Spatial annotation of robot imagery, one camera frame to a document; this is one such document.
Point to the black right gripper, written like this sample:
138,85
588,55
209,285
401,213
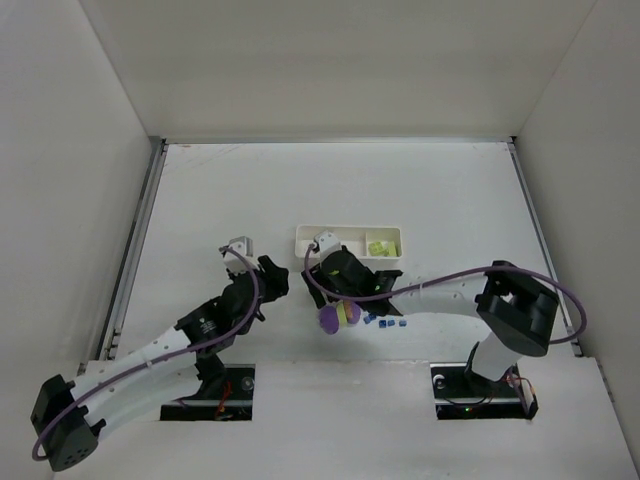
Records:
326,288

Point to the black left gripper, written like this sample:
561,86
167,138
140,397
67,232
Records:
265,284

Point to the purple butterfly lego brick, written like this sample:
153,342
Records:
353,312

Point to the purple rounded lego brick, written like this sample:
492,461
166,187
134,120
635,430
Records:
329,320

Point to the green lego brick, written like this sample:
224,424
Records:
382,249

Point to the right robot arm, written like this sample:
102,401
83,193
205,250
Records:
518,310

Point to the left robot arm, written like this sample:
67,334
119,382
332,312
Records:
71,416

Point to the white divided sorting tray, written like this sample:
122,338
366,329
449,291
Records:
355,238

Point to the green lego between purple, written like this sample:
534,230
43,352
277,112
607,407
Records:
342,315

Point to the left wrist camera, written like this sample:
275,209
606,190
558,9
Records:
238,251

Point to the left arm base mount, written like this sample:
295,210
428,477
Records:
230,400

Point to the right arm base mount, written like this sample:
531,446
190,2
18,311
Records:
462,395

